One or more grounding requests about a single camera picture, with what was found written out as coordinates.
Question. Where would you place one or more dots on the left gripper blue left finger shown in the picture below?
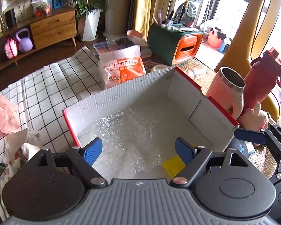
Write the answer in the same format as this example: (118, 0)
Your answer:
(82, 159)

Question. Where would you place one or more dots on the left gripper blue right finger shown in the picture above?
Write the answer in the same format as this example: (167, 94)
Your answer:
(195, 160)

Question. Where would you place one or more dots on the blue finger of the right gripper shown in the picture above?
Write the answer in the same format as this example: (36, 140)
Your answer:
(250, 136)

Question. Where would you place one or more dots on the yellow cloth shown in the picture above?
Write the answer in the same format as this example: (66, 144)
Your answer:
(173, 166)

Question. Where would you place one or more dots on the clear bubble wrap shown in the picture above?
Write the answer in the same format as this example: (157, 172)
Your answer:
(137, 142)

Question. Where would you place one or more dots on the christmas print cloth bag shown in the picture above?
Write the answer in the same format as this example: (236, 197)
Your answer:
(19, 148)

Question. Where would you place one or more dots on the pink mesh bath pouf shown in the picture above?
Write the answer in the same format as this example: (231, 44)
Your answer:
(9, 116)

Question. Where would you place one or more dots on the small pink bunny figure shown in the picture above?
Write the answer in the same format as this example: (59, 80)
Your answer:
(254, 119)

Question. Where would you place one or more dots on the pink steel tumbler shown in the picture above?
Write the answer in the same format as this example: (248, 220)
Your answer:
(227, 89)

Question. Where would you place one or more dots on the red cardboard box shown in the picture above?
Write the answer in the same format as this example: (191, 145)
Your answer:
(213, 127)

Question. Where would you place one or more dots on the red water bottle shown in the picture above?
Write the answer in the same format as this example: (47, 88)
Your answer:
(264, 74)

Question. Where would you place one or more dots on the checkered white tablecloth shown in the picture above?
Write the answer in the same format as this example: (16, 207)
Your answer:
(42, 96)

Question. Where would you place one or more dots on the yellow giraffe plush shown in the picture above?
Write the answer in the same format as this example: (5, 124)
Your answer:
(237, 56)

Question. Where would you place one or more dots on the orange white tissue pack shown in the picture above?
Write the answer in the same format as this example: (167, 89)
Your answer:
(121, 59)

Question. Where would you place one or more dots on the green orange storage bin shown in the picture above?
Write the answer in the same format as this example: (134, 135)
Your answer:
(173, 48)

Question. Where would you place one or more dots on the purple kettlebell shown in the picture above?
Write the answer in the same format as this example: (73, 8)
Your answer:
(24, 44)

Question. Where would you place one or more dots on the wooden tv cabinet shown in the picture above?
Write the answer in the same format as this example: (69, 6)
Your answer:
(46, 30)

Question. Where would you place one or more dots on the white plant pot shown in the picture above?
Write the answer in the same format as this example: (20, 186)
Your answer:
(91, 25)

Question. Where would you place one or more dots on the black cylinder speaker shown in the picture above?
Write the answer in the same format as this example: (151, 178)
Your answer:
(10, 18)

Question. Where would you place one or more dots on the bag of red snacks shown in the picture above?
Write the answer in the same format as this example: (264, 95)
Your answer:
(41, 7)

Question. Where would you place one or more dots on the potted green tree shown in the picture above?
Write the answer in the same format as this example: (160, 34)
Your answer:
(85, 7)

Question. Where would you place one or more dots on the rolled beige mat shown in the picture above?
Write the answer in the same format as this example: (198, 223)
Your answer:
(116, 14)

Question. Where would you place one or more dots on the yellow curtain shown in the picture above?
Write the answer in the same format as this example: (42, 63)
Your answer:
(142, 11)

